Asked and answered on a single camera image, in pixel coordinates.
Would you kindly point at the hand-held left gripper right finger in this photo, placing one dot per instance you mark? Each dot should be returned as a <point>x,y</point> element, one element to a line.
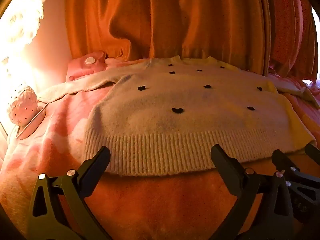
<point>222,164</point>

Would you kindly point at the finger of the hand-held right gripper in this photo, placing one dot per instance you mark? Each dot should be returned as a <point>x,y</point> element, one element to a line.
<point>313,151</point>
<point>281,160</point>

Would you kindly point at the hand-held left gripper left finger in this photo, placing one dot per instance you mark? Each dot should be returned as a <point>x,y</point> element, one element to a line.
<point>99,164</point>

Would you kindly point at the cream sweater with black hearts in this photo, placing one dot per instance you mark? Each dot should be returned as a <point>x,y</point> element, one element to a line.
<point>175,125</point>

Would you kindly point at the pink patterned blanket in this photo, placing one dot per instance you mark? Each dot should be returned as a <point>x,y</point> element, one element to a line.
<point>155,205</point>

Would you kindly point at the pink hanging cloth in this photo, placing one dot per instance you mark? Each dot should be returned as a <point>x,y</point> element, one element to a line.
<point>290,30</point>

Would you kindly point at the orange curtain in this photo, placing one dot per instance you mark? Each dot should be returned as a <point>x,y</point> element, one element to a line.
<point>162,17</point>

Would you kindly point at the white feather lamp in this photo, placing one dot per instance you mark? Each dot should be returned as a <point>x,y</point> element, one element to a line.
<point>20,15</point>

